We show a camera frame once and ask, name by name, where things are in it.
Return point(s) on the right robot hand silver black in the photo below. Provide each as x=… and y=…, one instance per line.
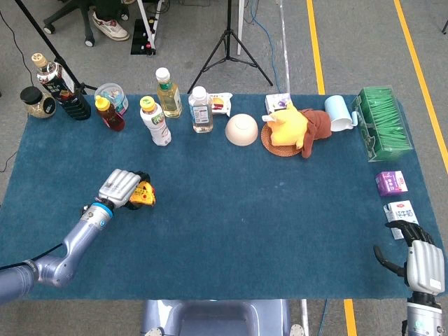
x=425, y=266

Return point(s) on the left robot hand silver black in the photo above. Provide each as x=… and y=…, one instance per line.
x=119, y=187

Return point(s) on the yellow tape measure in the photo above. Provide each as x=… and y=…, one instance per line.
x=143, y=196

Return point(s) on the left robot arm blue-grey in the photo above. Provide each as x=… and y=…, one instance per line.
x=77, y=238

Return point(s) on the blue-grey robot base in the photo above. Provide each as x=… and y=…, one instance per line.
x=217, y=318

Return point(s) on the white blue milk carton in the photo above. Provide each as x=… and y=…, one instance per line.
x=402, y=211

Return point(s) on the red honey bottle yellow cap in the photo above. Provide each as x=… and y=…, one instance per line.
x=111, y=117

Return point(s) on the white drink bottle yellow cap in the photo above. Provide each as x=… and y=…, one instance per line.
x=157, y=124

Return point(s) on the purple milk carton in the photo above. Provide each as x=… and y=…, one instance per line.
x=392, y=183

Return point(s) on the clear round candy container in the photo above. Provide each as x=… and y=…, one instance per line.
x=113, y=92

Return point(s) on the yellow liquid bottle white cap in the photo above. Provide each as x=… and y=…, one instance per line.
x=169, y=99

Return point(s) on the blue table mat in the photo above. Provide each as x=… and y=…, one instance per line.
x=224, y=210

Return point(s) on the clear water bottle white cap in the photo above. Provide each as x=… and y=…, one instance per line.
x=201, y=113

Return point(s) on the dark tea bottle beige cap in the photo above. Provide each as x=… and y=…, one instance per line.
x=64, y=91

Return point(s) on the glass jar black lid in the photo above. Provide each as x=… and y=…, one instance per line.
x=36, y=105

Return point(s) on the metal table leg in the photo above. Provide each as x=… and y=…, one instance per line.
x=305, y=316

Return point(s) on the packaged red snack cake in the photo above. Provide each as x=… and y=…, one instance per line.
x=220, y=103

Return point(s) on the beige upturned bowl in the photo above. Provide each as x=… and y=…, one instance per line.
x=241, y=129

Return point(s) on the green tissue box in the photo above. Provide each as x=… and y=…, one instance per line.
x=383, y=122

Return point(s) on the black power strip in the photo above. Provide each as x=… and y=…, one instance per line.
x=141, y=38

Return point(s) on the white sneaker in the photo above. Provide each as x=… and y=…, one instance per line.
x=112, y=29

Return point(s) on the black light stand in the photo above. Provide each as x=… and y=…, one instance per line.
x=45, y=38

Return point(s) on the brown woven coaster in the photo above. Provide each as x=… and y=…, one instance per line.
x=281, y=148

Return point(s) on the black office chair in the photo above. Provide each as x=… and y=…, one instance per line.
x=82, y=14

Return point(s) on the brown cloth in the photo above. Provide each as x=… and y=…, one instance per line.
x=318, y=124

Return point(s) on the small white purple box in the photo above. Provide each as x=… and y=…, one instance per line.
x=276, y=101

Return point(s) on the light blue white mug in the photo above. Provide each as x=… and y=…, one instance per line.
x=336, y=110

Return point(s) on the yellow plush duck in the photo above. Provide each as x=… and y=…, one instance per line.
x=288, y=127

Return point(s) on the black tripod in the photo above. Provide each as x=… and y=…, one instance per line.
x=228, y=35

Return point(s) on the white post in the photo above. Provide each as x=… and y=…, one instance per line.
x=240, y=28

